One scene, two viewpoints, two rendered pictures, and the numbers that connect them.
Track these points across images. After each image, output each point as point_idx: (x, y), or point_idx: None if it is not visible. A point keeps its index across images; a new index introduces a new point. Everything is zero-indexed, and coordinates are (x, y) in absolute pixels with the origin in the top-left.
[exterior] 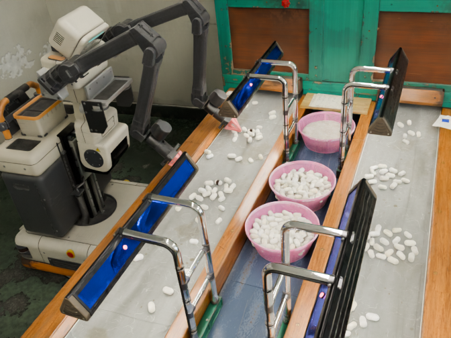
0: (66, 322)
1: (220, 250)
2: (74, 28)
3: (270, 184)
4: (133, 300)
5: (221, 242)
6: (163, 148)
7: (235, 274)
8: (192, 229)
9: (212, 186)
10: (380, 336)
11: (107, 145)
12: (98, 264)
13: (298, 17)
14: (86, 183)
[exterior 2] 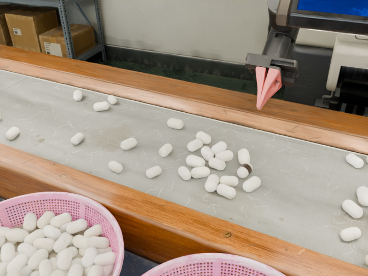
0: (10, 63)
1: (22, 159)
2: None
3: (203, 255)
4: (9, 99)
5: (41, 161)
6: (266, 44)
7: (7, 211)
8: (113, 141)
9: (237, 165)
10: None
11: (340, 49)
12: None
13: None
14: (343, 107)
